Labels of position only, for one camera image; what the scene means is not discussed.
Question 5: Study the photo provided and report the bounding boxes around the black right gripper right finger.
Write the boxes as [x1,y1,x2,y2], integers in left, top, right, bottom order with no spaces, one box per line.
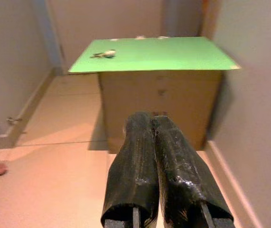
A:
[151,114,236,228]

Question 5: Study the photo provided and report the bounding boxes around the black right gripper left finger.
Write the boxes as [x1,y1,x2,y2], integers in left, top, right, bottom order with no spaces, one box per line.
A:
[101,111,160,228]

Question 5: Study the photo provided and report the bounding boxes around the keys with white tag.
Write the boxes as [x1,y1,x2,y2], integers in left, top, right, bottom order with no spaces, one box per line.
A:
[89,48,117,59]

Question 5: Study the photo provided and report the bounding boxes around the green board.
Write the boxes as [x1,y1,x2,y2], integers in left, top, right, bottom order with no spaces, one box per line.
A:
[68,36,242,74]

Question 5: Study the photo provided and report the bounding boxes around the silver rod door stop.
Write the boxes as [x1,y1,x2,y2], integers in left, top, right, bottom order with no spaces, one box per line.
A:
[6,116,23,124]

